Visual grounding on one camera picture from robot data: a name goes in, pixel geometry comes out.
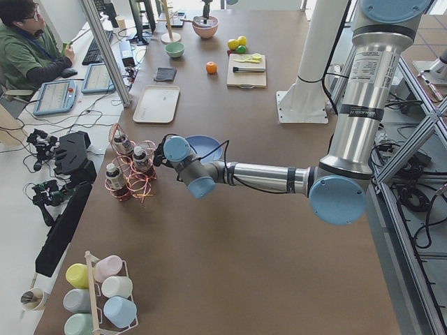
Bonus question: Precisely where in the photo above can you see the blue teach pendant far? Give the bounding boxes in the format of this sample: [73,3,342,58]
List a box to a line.
[81,64,115,94]

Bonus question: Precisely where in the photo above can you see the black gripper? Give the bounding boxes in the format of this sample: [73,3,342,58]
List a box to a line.
[202,0,210,22]
[153,133,174,168]

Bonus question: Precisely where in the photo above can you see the pink cup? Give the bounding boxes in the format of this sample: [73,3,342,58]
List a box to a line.
[93,255,123,283]

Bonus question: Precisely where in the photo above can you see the steel cylinder muddler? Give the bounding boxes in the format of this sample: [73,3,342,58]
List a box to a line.
[232,66,266,73]

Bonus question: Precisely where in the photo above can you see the mint green bowl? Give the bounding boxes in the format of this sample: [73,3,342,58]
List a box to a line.
[165,42,184,59]

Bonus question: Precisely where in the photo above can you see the wooden cutting board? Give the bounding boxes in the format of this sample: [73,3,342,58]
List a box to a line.
[226,53,267,89]

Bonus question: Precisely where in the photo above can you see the person in green shirt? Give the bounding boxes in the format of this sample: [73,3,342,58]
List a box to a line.
[1,1,75,91]

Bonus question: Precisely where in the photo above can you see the yellow lemon outer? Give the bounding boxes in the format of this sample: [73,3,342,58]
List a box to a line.
[237,36,247,46]

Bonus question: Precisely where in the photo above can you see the mint cup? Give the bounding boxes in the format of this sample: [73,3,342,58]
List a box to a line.
[64,313,93,335]

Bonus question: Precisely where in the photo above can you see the blue teach pendant near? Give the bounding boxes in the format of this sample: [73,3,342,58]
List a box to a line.
[33,80,77,116]

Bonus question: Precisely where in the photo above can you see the black keyboard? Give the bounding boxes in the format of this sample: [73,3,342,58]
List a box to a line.
[82,40,103,66]

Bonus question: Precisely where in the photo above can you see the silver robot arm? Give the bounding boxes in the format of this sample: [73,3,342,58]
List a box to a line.
[202,0,238,22]
[154,1,430,225]

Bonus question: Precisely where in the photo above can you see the paper cup with utensils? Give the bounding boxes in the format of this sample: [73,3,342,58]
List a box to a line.
[20,288,48,311]

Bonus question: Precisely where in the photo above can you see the white pedestal column base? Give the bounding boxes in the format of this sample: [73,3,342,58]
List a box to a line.
[277,0,351,124]

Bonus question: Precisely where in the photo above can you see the lemon slice lower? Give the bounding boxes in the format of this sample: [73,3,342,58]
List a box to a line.
[234,55,252,63]

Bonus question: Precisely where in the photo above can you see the light blue cup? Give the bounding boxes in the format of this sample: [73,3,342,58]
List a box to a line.
[103,296,137,328]

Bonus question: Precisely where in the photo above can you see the green lime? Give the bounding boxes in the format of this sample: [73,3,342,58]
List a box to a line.
[235,45,247,54]

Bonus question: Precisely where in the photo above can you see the dark bottle white cap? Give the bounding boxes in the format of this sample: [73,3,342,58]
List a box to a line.
[105,163,131,201]

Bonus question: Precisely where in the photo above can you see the yellow cup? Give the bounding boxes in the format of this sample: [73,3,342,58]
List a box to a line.
[65,263,89,289]

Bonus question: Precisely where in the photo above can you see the aluminium frame post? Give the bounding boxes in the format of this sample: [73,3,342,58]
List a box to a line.
[79,0,131,107]

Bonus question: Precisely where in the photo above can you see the blue teach pendant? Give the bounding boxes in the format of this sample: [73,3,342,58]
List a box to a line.
[33,80,77,116]
[81,64,115,94]

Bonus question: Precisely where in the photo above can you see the cream rabbit tray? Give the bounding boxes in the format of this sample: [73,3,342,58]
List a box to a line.
[133,85,180,124]

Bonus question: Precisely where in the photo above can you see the yellow lemon near board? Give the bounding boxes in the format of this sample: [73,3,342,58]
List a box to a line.
[227,39,240,50]

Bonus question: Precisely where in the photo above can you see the grey folded cloth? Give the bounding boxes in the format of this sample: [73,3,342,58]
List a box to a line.
[154,67,177,82]

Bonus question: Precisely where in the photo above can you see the pink bowl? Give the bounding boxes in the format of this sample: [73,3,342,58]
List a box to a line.
[192,16,219,39]

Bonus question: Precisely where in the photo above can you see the grey cup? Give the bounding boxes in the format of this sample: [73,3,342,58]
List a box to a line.
[63,288,91,313]

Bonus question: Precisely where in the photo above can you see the wooden cup tree stand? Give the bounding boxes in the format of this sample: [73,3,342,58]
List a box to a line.
[158,0,182,45]

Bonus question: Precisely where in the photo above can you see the blue plate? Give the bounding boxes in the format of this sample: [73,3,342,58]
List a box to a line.
[186,135,223,164]

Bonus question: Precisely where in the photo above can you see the white cup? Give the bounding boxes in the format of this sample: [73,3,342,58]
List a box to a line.
[101,276,133,299]

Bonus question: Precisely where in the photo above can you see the copper wire bottle rack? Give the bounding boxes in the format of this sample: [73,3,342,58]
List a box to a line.
[104,124,157,202]

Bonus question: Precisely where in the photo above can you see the orange fruit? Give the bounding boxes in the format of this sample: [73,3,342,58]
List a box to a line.
[205,61,218,75]

